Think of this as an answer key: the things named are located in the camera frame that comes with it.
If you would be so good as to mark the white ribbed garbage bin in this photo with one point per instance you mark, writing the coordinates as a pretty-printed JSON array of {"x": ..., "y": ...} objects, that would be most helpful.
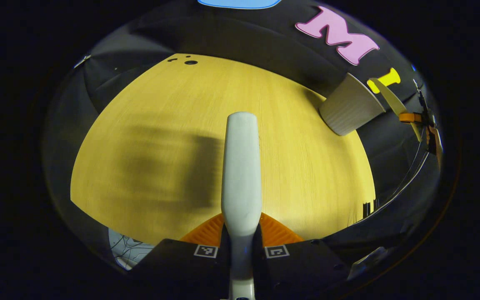
[{"x": 348, "y": 108}]

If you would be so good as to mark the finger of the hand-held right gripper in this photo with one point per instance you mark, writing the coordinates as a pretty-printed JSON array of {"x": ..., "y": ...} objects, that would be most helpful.
[
  {"x": 410, "y": 117},
  {"x": 436, "y": 143}
]

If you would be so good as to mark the white metal cloth clip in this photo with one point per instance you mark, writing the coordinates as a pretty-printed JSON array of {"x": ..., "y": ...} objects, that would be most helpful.
[{"x": 82, "y": 61}]

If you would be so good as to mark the wooden desktop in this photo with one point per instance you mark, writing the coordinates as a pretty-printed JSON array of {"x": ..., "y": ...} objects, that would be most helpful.
[{"x": 161, "y": 125}]

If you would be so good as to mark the small white broom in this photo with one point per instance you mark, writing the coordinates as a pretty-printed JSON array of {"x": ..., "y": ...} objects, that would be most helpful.
[{"x": 242, "y": 166}]

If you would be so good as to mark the white dustpan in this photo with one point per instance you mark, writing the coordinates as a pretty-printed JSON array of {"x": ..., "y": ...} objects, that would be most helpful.
[{"x": 396, "y": 104}]

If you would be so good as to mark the black backdrop cloth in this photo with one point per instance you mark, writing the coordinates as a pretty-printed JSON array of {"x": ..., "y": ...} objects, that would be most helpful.
[{"x": 244, "y": 37}]

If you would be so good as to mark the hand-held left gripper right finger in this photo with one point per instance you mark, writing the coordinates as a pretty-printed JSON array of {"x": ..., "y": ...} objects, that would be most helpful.
[{"x": 298, "y": 271}]

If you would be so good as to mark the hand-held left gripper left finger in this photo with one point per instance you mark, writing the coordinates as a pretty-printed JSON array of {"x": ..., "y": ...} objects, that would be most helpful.
[{"x": 190, "y": 271}]

